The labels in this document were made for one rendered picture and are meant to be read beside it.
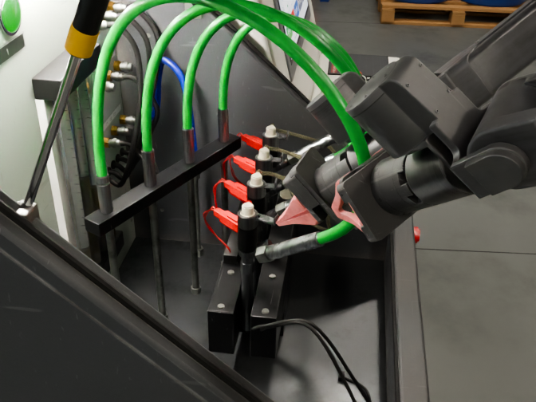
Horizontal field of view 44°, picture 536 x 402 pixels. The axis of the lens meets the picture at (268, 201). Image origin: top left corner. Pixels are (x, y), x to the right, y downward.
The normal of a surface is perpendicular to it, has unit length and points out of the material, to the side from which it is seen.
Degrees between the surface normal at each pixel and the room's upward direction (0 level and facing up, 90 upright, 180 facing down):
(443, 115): 45
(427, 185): 107
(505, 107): 26
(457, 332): 0
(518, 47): 71
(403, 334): 0
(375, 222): 50
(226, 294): 0
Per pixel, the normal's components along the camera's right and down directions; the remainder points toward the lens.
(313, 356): 0.02, -0.84
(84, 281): 0.69, -0.56
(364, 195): 0.39, -0.18
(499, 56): 0.04, 0.10
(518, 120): -0.58, -0.73
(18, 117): 0.99, 0.09
